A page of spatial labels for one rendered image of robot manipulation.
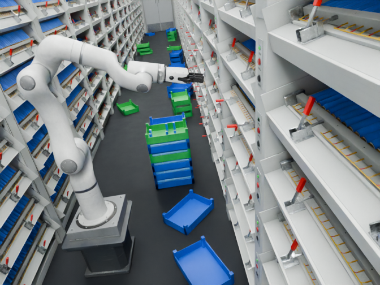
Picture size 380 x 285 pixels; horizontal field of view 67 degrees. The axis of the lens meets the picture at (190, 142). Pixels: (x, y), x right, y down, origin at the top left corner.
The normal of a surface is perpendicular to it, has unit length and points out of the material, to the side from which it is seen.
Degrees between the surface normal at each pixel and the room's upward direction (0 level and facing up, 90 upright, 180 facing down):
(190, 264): 0
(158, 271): 0
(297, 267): 16
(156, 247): 0
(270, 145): 90
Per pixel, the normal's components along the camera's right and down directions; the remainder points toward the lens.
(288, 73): 0.07, 0.48
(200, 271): -0.11, -0.87
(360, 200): -0.38, -0.80
